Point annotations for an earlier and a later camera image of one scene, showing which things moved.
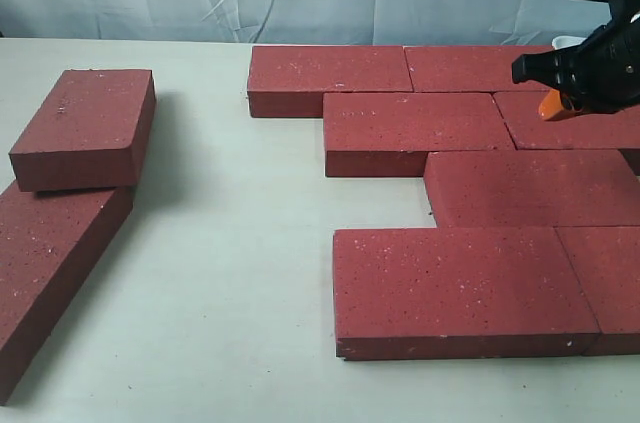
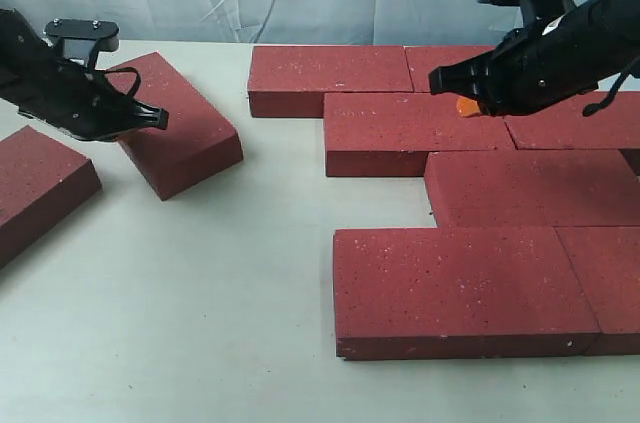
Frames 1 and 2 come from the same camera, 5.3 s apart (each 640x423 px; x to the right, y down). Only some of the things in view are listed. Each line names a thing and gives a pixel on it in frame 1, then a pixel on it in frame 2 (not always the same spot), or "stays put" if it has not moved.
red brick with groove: x=369 y=135 stays put
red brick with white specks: x=89 y=134 to x=195 y=144
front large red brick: x=452 y=293 stays put
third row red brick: x=588 y=188 stays put
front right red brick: x=605 y=260 stays put
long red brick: x=49 y=241 to x=41 y=184
